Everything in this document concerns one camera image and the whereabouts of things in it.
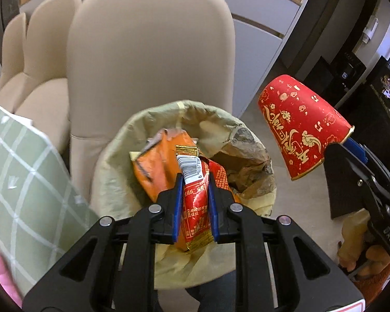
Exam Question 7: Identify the beige dining chair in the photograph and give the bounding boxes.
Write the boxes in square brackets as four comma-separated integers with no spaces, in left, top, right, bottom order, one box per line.
[0,12,29,95]
[14,0,84,152]
[66,0,237,184]

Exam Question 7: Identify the black appliance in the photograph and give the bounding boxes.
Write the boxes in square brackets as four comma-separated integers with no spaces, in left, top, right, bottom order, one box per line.
[331,50,367,89]

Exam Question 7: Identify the person's right forearm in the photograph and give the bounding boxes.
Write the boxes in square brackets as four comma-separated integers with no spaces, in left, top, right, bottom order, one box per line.
[354,262,390,303]

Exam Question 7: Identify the crumpled clear plastic wrapper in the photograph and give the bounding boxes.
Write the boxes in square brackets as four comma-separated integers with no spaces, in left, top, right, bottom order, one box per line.
[211,126,274,199]

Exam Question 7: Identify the person's dark trousers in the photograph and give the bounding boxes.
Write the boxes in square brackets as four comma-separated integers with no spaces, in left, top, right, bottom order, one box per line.
[156,268,238,312]

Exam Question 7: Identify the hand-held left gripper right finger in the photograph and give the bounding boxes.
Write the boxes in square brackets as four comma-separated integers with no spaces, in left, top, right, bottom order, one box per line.
[208,172,365,312]

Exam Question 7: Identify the red patterned paper cup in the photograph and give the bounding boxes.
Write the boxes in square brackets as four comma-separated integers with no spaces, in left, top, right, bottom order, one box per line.
[258,75,355,182]

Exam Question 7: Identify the white wall device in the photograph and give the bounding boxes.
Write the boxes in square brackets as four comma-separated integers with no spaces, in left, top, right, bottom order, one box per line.
[362,16,378,45]

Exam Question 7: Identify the long pink wrapper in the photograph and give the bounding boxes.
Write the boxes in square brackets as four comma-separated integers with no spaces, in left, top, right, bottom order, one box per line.
[0,245,24,308]

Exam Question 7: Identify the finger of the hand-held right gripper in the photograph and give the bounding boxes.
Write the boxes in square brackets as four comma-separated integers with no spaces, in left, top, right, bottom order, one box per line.
[323,142,368,220]
[343,136,390,190]

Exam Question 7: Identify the person's right hand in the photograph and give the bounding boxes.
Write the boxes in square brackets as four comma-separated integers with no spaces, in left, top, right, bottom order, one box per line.
[337,211,390,277]

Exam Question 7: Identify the orange snack bag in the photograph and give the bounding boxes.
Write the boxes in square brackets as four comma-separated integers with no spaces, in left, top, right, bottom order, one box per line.
[129,128,243,204]

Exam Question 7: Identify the red snack wrapper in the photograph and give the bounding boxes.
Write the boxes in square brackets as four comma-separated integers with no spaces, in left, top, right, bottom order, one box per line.
[175,145,231,253]

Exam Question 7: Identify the bin with yellow liner bag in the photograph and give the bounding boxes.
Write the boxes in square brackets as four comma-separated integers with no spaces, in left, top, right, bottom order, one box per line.
[91,100,277,290]

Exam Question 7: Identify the green checked tablecloth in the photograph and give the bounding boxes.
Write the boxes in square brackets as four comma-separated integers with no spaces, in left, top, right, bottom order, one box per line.
[0,96,100,297]

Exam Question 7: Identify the black cabinet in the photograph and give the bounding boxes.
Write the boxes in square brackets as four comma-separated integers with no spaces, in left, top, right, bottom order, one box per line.
[304,55,390,220]

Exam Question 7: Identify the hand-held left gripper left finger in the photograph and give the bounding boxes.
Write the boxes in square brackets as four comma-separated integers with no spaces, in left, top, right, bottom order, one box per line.
[22,175,185,312]

